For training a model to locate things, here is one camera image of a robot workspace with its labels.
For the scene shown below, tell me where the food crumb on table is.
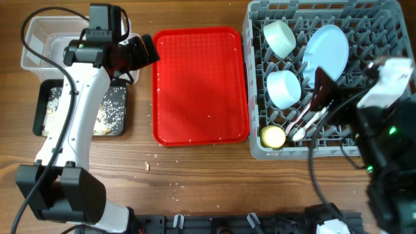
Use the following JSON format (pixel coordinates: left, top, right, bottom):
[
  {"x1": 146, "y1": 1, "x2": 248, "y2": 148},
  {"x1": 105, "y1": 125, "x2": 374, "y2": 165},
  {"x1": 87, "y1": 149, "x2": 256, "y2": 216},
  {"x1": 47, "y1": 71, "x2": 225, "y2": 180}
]
[{"x1": 144, "y1": 161, "x2": 150, "y2": 171}]

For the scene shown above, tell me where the light blue bowl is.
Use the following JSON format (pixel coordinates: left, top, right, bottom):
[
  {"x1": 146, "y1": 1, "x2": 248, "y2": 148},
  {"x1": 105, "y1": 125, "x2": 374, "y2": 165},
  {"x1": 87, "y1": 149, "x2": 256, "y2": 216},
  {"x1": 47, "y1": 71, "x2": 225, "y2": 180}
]
[{"x1": 266, "y1": 70, "x2": 302, "y2": 109}]

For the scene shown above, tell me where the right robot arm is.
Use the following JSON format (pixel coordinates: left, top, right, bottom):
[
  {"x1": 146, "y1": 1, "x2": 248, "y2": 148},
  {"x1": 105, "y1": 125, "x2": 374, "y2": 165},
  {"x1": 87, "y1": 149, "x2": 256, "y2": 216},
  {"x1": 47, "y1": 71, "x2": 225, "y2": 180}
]
[{"x1": 311, "y1": 66, "x2": 415, "y2": 233}]

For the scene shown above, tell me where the grey dishwasher rack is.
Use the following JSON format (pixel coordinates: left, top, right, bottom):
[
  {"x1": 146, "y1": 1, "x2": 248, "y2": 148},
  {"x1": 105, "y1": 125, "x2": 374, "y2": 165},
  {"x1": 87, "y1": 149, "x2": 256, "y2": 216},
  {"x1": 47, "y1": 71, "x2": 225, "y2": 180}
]
[{"x1": 242, "y1": 0, "x2": 413, "y2": 160}]

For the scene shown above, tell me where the clear plastic waste bin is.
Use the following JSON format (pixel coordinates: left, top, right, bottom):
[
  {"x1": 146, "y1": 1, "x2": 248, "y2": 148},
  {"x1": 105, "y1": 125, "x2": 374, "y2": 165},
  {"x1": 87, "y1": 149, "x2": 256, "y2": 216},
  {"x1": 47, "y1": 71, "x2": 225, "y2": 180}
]
[{"x1": 20, "y1": 16, "x2": 141, "y2": 85}]

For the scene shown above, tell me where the food scraps and rice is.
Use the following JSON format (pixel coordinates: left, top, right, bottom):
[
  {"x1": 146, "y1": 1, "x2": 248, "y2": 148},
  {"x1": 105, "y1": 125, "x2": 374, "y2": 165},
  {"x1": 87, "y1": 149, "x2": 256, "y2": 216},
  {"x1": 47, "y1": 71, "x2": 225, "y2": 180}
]
[{"x1": 40, "y1": 86, "x2": 127, "y2": 137}]

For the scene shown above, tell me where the light blue plate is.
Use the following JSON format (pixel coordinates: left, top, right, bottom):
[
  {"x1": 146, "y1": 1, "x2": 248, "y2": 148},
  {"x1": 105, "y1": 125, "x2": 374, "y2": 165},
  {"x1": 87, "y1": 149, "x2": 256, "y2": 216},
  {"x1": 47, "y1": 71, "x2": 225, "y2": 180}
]
[{"x1": 302, "y1": 25, "x2": 349, "y2": 88}]

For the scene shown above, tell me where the white plastic spoon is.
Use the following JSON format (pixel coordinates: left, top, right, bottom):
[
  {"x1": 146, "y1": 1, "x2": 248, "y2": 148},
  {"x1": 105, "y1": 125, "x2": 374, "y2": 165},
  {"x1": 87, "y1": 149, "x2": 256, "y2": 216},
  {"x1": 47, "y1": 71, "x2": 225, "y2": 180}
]
[{"x1": 292, "y1": 107, "x2": 328, "y2": 142}]

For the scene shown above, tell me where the green bowl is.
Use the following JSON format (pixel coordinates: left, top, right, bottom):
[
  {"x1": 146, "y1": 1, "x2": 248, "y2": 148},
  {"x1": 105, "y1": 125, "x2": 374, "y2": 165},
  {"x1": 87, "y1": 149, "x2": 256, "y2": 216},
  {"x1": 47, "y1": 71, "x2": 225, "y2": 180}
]
[{"x1": 263, "y1": 20, "x2": 296, "y2": 59}]

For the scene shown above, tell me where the yellow plastic cup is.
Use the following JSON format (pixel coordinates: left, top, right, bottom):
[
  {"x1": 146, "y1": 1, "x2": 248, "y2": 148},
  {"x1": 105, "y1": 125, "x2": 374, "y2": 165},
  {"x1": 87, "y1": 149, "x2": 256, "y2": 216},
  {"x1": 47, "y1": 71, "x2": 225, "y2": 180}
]
[{"x1": 260, "y1": 125, "x2": 286, "y2": 148}]

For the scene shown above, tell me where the black rectangular tray bin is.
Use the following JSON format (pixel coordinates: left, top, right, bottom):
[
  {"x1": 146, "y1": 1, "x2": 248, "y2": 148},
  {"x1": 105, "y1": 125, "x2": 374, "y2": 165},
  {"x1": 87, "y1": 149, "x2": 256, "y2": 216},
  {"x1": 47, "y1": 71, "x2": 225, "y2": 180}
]
[{"x1": 32, "y1": 79, "x2": 127, "y2": 137}]

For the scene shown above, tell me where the white plastic fork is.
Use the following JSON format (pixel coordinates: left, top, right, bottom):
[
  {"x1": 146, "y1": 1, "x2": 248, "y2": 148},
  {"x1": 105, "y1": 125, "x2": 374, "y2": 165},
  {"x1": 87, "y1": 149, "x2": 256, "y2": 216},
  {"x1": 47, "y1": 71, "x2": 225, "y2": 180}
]
[{"x1": 285, "y1": 101, "x2": 311, "y2": 136}]

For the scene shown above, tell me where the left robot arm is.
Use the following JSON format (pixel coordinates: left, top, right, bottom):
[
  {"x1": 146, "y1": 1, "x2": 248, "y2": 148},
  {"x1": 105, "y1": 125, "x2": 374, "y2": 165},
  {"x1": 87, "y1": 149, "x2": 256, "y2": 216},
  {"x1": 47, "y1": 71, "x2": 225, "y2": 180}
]
[{"x1": 16, "y1": 3, "x2": 160, "y2": 233}]

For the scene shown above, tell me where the red serving tray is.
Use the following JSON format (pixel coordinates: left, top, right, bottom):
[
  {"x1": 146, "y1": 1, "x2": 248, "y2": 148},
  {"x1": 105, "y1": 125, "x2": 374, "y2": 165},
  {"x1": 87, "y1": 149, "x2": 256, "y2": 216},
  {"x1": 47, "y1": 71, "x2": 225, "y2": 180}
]
[{"x1": 152, "y1": 27, "x2": 249, "y2": 147}]

